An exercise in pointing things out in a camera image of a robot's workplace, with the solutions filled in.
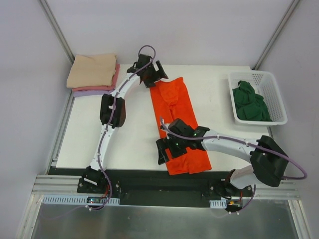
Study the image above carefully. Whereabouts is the pink folded t-shirt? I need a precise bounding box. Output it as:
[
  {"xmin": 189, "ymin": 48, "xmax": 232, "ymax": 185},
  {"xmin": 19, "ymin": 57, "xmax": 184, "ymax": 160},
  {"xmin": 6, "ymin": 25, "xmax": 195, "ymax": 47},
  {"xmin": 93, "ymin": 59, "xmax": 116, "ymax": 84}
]
[{"xmin": 72, "ymin": 63, "xmax": 120, "ymax": 92}]

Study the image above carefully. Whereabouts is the right aluminium frame post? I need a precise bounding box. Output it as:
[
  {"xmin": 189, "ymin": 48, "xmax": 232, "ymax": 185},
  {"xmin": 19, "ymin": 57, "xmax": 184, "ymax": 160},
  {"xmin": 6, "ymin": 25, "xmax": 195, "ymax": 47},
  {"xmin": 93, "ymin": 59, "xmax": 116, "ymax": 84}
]
[{"xmin": 251, "ymin": 0, "xmax": 302, "ymax": 70}]

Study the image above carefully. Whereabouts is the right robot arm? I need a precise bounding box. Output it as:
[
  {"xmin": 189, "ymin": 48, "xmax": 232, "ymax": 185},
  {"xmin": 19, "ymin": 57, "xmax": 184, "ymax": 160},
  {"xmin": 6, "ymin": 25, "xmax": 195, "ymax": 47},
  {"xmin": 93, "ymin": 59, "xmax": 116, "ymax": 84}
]
[{"xmin": 156, "ymin": 119, "xmax": 288, "ymax": 197}]

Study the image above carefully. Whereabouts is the white perforated plastic basket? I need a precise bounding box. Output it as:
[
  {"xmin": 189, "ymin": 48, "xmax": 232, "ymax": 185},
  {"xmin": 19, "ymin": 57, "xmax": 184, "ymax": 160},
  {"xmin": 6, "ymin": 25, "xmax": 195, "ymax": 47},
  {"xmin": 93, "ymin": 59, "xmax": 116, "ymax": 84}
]
[{"xmin": 228, "ymin": 71, "xmax": 288, "ymax": 126}]

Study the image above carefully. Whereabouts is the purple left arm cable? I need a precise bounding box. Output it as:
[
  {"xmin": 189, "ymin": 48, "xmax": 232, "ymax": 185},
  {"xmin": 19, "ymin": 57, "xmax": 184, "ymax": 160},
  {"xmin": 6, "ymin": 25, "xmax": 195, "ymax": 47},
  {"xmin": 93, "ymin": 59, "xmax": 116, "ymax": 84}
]
[{"xmin": 96, "ymin": 45, "xmax": 158, "ymax": 211}]

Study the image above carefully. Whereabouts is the aluminium frame post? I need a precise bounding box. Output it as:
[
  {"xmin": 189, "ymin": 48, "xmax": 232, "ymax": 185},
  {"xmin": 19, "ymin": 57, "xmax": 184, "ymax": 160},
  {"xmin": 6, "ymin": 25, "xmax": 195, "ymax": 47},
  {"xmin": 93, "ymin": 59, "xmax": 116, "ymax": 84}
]
[
  {"xmin": 37, "ymin": 0, "xmax": 75, "ymax": 64},
  {"xmin": 251, "ymin": 0, "xmax": 302, "ymax": 70}
]

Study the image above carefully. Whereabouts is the right white cable duct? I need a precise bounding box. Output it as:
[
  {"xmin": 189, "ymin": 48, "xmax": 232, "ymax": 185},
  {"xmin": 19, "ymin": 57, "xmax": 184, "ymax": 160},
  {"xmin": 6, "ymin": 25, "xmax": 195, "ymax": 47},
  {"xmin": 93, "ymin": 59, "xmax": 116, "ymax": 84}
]
[{"xmin": 209, "ymin": 199, "xmax": 227, "ymax": 209}]

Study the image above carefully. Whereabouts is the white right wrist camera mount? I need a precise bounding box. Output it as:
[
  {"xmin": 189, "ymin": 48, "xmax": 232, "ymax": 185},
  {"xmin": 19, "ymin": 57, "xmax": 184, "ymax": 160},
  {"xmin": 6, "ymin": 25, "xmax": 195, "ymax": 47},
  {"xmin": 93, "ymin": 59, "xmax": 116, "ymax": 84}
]
[{"xmin": 159, "ymin": 121, "xmax": 170, "ymax": 132}]

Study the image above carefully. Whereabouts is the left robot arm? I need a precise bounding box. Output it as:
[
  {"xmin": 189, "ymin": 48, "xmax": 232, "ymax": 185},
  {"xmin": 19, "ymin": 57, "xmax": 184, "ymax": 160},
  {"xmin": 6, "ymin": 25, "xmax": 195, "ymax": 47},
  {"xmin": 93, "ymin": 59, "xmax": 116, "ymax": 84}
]
[{"xmin": 82, "ymin": 53, "xmax": 168, "ymax": 194}]

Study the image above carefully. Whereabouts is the lavender folded t-shirt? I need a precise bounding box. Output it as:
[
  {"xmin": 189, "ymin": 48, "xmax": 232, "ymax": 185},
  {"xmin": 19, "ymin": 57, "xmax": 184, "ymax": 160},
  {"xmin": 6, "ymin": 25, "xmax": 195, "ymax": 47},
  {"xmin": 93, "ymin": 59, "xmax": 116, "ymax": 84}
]
[{"xmin": 72, "ymin": 86, "xmax": 115, "ymax": 97}]

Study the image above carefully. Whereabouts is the white cable duct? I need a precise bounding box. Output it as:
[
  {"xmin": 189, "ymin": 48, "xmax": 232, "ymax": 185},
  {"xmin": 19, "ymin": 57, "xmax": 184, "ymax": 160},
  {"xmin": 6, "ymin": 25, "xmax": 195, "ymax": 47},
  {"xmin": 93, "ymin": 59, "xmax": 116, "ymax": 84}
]
[
  {"xmin": 209, "ymin": 199, "xmax": 227, "ymax": 209},
  {"xmin": 42, "ymin": 195, "xmax": 120, "ymax": 206}
]

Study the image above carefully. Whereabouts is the beige folded t-shirt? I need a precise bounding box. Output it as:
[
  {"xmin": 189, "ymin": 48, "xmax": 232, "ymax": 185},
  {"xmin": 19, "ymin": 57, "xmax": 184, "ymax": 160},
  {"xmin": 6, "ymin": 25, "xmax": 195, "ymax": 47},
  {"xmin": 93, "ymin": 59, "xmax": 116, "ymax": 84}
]
[{"xmin": 66, "ymin": 53, "xmax": 117, "ymax": 88}]

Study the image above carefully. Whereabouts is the orange t-shirt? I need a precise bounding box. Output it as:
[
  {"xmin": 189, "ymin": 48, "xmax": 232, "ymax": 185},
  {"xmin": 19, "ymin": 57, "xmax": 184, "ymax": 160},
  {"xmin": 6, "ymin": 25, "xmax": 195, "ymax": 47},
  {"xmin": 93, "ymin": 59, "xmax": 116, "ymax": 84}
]
[{"xmin": 150, "ymin": 77, "xmax": 212, "ymax": 175}]

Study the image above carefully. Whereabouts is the left aluminium frame post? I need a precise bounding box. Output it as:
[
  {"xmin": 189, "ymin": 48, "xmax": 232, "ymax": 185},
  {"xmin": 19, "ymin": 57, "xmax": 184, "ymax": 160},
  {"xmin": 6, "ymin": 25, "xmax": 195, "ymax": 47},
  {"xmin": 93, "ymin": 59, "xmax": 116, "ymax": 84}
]
[{"xmin": 37, "ymin": 0, "xmax": 75, "ymax": 64}]

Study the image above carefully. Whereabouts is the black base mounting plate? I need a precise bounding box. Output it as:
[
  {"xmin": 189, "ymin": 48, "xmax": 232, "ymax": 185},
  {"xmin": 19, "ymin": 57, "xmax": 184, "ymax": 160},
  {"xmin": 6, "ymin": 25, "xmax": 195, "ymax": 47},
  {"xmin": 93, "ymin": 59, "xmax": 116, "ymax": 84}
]
[{"xmin": 47, "ymin": 167, "xmax": 254, "ymax": 208}]

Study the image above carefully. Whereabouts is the left white cable duct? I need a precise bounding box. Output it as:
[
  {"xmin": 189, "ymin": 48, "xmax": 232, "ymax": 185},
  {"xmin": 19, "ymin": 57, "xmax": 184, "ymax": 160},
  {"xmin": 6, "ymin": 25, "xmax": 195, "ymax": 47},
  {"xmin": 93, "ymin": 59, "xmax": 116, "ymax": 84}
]
[{"xmin": 42, "ymin": 195, "xmax": 120, "ymax": 206}]

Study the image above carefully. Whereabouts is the green t-shirt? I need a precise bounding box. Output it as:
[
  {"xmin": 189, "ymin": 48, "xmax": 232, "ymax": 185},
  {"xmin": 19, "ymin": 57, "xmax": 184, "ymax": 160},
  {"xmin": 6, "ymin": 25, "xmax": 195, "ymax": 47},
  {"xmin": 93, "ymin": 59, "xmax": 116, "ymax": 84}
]
[{"xmin": 232, "ymin": 81, "xmax": 272, "ymax": 121}]

